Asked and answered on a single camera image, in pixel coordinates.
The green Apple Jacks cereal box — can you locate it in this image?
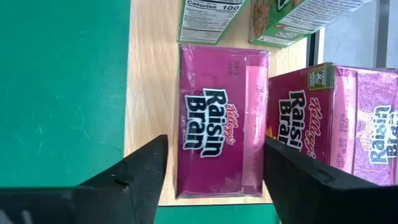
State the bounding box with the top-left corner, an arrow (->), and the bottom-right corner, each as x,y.
177,0 -> 249,44
248,0 -> 373,48

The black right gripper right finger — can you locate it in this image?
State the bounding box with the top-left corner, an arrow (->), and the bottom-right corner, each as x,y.
264,136 -> 398,224

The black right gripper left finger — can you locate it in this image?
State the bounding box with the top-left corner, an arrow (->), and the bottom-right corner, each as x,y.
0,134 -> 169,224

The pink Raisin Bran cereal box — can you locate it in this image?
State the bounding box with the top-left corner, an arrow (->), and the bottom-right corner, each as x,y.
175,44 -> 271,199
266,62 -> 398,187

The wooden shelf with black frame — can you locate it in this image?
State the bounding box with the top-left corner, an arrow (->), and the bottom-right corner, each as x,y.
123,0 -> 320,207

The green table mat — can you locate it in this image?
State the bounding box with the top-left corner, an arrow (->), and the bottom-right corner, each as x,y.
0,0 -> 280,224

